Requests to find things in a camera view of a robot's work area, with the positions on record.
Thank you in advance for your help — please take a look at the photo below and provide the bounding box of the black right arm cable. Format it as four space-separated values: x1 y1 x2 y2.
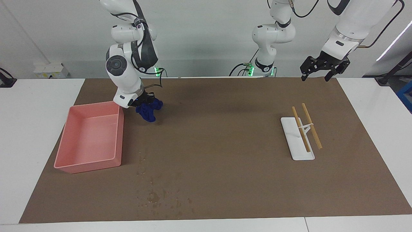
111 11 164 97

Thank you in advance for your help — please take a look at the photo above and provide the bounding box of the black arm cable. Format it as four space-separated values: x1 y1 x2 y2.
289 0 405 49
111 11 164 97

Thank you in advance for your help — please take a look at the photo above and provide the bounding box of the black stand leg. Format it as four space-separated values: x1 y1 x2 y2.
375 52 412 86

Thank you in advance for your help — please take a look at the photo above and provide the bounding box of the white wall power socket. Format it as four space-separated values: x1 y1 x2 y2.
33 63 69 79

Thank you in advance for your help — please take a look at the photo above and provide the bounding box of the black clamp mount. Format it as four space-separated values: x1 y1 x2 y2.
0 68 17 88

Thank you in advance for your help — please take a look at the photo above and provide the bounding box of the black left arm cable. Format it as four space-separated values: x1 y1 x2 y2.
289 0 405 49

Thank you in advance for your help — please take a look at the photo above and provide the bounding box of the wooden rack rod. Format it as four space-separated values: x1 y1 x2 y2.
301 103 323 150
292 106 311 153

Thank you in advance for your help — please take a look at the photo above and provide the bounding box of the pink plastic bin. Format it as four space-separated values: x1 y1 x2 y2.
53 101 124 174

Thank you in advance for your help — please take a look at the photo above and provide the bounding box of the dark blue towel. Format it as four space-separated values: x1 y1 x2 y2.
136 98 163 122

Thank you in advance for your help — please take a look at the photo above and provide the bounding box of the brown paper table mat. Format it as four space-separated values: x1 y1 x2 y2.
19 77 412 224

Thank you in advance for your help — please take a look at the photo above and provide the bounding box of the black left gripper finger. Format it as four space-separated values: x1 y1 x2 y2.
300 56 316 81
324 59 351 82

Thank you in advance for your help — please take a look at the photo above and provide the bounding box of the black left base cable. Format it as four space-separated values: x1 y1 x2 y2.
229 48 258 77

